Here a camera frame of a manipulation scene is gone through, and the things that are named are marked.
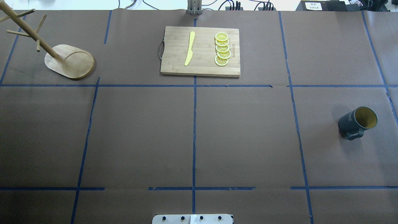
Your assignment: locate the aluminium frame post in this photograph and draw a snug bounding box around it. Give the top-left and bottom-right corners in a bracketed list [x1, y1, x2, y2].
[187, 0, 203, 15]

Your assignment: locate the dark teal mug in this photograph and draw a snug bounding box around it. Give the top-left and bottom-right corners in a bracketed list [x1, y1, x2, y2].
[337, 106, 378, 140]

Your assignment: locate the wooden cup storage rack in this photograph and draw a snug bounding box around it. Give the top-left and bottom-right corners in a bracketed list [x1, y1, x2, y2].
[0, 0, 95, 80]

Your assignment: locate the black box with label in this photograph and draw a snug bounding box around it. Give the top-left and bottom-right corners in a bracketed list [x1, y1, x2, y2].
[295, 0, 347, 12]

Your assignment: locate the lemon slice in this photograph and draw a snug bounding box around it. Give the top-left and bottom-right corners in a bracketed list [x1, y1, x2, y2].
[217, 51, 231, 59]
[215, 40, 229, 47]
[214, 56, 229, 67]
[215, 32, 229, 42]
[215, 45, 230, 53]

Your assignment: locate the bamboo cutting board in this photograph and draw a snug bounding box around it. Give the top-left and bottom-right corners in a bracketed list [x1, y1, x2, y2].
[160, 26, 241, 78]

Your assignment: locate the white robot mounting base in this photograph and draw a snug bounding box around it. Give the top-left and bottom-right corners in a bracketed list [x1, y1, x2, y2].
[152, 214, 234, 224]

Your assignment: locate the yellow plastic knife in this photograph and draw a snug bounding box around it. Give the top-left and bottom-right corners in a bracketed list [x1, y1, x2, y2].
[184, 31, 195, 66]

